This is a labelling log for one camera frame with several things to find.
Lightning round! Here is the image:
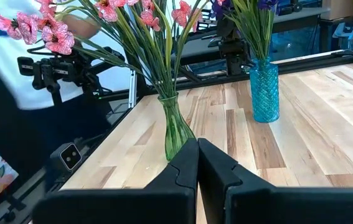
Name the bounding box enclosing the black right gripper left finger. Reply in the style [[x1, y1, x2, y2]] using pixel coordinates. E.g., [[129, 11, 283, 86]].
[[32, 138, 200, 224]]

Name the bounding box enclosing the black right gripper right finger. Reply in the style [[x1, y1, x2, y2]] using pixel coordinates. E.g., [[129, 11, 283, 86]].
[[197, 138, 353, 224]]

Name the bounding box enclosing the person's forearm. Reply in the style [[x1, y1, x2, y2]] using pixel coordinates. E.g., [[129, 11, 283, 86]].
[[60, 13, 102, 40]]

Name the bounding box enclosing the green glass vase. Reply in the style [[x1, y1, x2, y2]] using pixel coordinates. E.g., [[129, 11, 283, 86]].
[[158, 92, 196, 162]]

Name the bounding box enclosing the teal textured glass vase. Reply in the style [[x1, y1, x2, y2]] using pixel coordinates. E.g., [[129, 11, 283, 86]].
[[248, 57, 281, 124]]

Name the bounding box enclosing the grey desk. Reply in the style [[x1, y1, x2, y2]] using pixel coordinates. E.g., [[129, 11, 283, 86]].
[[179, 6, 331, 58]]

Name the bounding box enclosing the person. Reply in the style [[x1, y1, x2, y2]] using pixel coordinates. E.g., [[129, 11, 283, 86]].
[[0, 0, 139, 110]]

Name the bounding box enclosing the cardboard box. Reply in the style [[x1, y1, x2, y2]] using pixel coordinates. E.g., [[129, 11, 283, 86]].
[[320, 0, 353, 21]]

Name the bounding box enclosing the black table-level camera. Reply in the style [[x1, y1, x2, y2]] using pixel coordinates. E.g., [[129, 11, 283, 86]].
[[49, 142, 83, 172]]

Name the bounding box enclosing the silver frame bracket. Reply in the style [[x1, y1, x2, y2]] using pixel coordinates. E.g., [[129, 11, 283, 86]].
[[128, 69, 138, 109]]

